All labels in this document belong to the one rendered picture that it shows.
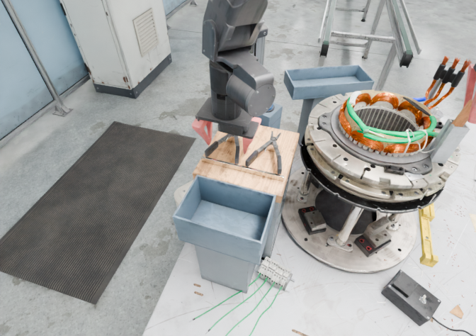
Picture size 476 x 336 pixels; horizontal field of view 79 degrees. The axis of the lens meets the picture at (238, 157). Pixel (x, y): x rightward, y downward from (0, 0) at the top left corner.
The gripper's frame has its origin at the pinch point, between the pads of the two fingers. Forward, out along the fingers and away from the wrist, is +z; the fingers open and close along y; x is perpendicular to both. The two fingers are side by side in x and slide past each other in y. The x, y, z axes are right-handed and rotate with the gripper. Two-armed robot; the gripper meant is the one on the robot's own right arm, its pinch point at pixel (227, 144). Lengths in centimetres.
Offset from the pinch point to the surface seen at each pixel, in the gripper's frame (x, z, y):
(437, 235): 14, 30, 58
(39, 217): 9, 111, -126
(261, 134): 8.5, 2.5, 5.6
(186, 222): -18.9, 2.6, -1.1
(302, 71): 43.8, 4.4, 10.0
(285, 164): 0.5, 2.1, 12.9
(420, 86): 249, 113, 113
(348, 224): 0.4, 17.2, 30.4
